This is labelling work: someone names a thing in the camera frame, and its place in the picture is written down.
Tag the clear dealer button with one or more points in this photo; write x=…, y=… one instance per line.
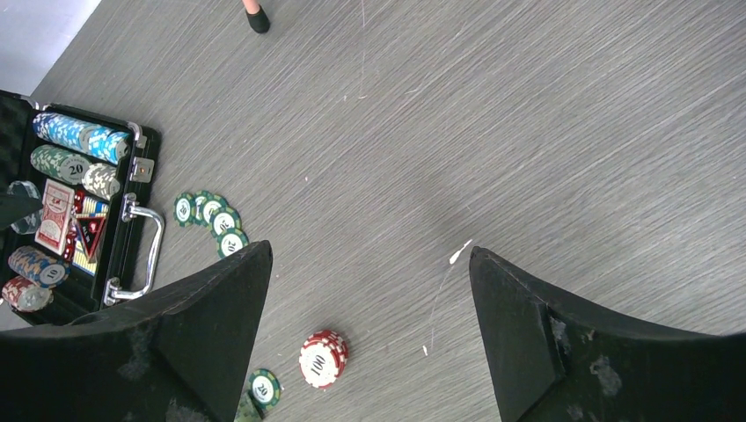
x=26, y=195

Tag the green chip stack lying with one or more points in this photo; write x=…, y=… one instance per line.
x=246, y=410

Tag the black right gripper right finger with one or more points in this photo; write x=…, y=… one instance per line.
x=555, y=356

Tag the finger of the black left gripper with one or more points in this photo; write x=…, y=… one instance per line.
x=16, y=207

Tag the grey chip row in case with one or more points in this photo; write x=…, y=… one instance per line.
x=101, y=180

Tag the red chip row in case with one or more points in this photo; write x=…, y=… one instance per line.
x=24, y=296

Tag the green chip row in case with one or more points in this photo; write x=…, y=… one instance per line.
x=61, y=164

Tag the green 20 chip beside stack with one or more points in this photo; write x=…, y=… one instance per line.
x=265, y=388

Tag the red 100 chip stack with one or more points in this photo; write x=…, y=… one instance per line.
x=323, y=358

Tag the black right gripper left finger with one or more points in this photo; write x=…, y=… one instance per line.
x=180, y=353

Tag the blue chip row in case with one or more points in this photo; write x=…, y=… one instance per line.
x=103, y=143

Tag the blue-orange chip row in case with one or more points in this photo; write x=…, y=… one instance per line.
x=36, y=266

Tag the red playing card box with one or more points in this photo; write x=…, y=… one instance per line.
x=57, y=205

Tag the black poker set case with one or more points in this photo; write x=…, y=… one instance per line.
x=132, y=241

